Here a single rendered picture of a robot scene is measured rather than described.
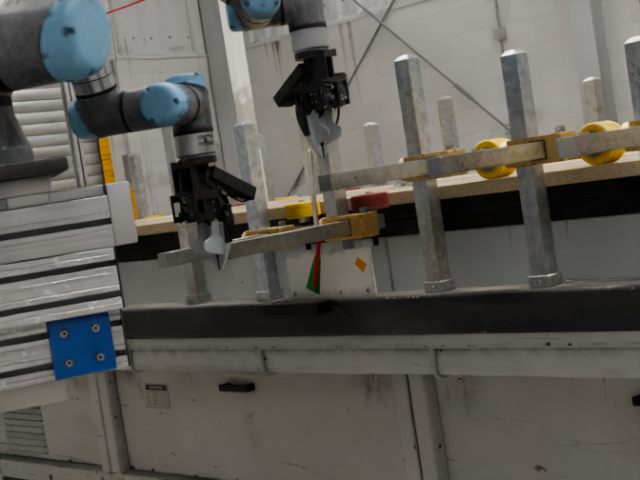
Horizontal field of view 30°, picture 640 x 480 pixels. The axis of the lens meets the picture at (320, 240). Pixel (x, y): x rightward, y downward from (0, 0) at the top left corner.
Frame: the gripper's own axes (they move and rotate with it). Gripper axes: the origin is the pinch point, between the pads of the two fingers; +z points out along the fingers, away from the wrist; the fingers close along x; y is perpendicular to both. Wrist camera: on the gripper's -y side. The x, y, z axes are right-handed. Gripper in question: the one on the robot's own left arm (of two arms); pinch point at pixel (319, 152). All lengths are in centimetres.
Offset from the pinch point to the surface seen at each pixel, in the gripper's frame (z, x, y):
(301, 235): 15.8, -8.6, 0.1
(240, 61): -38, 104, -136
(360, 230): 17.0, 5.3, 2.9
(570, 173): 12, 22, 44
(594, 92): -6, 115, -7
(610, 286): 31, 4, 60
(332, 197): 9.6, 6.1, -4.2
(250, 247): 16.1, -22.1, 0.1
